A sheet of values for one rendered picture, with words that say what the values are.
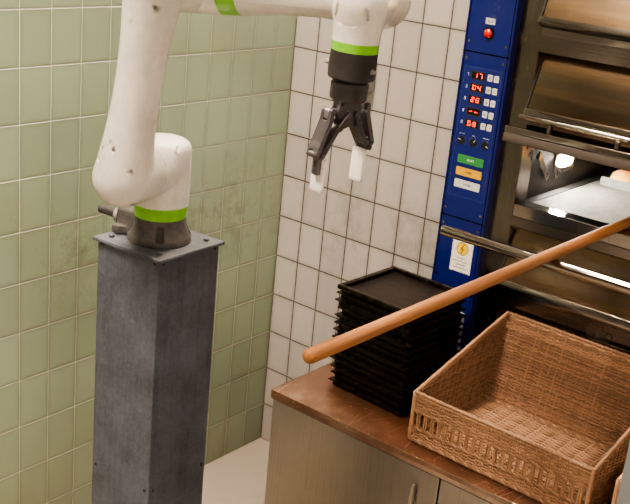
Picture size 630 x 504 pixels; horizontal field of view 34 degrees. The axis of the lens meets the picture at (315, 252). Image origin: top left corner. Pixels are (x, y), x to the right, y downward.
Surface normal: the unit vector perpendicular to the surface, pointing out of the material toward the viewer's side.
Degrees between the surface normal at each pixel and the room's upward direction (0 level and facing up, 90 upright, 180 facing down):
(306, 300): 90
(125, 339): 90
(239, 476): 0
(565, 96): 70
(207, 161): 90
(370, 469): 90
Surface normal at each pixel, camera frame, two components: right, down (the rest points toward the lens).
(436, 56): -0.63, 0.20
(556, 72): -0.56, -0.14
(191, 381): 0.80, 0.27
